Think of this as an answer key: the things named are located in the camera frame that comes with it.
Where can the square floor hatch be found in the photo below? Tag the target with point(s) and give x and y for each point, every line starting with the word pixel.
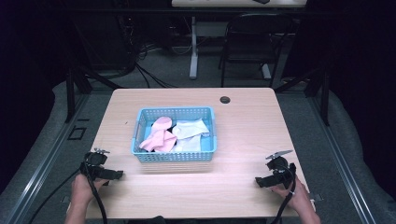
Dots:
pixel 77 133

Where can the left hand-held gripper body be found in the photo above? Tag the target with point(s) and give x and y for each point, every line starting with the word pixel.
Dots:
pixel 95 161

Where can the white desk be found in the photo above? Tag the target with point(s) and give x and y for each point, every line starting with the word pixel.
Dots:
pixel 238 3

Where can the black folding chair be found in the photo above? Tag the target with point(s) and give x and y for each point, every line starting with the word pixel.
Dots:
pixel 253 40

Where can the person's dark clothing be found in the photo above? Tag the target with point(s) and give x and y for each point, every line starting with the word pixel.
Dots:
pixel 186 221

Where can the pink sock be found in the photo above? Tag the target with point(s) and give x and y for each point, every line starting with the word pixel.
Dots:
pixel 162 123
pixel 158 141

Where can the person's left hand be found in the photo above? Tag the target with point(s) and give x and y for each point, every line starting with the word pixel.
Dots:
pixel 82 191

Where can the dark object on white desk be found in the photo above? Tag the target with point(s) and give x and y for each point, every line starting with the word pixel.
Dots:
pixel 261 1

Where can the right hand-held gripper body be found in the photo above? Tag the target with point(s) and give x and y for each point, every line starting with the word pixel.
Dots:
pixel 280 166

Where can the black sock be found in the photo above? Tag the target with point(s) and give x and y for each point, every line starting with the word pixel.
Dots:
pixel 173 127

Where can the blue plastic basket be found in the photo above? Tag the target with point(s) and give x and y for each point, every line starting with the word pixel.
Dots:
pixel 174 156

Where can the black metal stand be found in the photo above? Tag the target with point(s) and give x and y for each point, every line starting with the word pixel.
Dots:
pixel 325 96
pixel 71 93

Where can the metal floor rail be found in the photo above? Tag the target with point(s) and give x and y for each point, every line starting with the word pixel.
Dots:
pixel 40 174
pixel 342 168

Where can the white sock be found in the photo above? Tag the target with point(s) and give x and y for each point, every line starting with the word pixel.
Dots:
pixel 190 128
pixel 188 144

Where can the person's right hand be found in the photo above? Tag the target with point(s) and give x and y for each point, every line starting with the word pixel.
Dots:
pixel 295 196

